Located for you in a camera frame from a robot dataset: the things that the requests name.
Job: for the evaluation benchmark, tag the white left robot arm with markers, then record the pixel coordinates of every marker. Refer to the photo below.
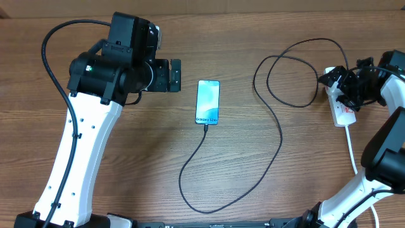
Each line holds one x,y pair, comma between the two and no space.
100,81

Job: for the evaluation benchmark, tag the blue screen smartphone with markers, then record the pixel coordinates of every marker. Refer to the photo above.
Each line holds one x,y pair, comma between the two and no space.
207,102

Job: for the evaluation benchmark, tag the white power strip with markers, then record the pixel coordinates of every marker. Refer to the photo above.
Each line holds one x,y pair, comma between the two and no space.
342,115

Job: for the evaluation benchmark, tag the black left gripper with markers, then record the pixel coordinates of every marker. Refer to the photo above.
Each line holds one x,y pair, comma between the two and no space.
162,83

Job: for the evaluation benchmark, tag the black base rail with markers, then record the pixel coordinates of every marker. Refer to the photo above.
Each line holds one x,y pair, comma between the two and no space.
218,224

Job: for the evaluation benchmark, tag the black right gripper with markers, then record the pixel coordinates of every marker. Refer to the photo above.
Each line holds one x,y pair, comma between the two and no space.
353,103

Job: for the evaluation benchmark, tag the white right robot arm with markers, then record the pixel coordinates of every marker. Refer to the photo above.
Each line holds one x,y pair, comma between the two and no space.
382,161

